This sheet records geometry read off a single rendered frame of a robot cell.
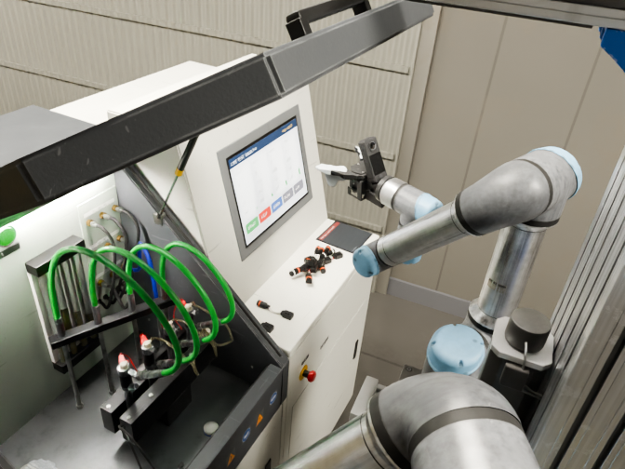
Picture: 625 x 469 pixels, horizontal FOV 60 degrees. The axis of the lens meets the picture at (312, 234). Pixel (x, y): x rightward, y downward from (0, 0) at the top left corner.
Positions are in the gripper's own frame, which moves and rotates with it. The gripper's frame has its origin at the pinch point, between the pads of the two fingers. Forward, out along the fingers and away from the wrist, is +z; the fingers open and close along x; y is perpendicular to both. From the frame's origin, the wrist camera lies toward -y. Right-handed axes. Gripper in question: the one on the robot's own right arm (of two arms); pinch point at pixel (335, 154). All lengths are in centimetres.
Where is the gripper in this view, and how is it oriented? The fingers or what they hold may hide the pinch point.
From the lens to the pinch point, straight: 150.1
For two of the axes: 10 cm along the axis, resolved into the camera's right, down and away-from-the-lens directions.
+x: 7.5, -4.3, 5.0
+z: -6.6, -4.6, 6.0
